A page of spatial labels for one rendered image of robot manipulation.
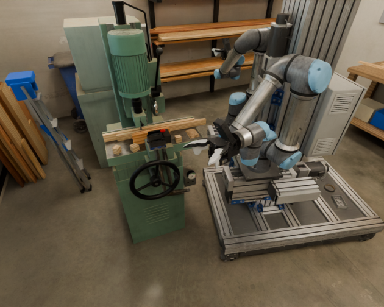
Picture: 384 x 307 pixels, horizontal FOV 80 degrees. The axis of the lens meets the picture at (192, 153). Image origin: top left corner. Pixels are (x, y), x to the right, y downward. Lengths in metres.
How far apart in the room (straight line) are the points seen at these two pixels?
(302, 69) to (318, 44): 0.35
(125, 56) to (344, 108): 1.23
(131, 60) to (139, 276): 1.45
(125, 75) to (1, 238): 1.82
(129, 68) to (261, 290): 1.65
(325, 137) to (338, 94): 0.30
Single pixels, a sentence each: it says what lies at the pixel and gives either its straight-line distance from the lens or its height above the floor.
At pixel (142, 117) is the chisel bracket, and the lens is 1.39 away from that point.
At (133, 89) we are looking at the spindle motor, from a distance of 1.28.
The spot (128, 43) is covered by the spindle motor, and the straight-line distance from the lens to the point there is 1.21.
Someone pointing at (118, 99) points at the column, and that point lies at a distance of 1.58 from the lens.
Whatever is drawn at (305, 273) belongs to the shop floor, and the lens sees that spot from 2.06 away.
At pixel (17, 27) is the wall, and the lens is 3.71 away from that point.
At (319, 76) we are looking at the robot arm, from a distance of 1.02.
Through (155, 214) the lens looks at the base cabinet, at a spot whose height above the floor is 0.29.
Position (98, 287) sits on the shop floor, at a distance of 1.96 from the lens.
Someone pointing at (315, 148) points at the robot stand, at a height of 0.84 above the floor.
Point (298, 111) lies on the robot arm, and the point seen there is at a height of 1.26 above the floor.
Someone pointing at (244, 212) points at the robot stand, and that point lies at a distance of 1.95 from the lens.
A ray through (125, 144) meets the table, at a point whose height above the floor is 0.90.
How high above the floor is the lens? 1.72
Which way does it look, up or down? 38 degrees down
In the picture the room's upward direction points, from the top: straight up
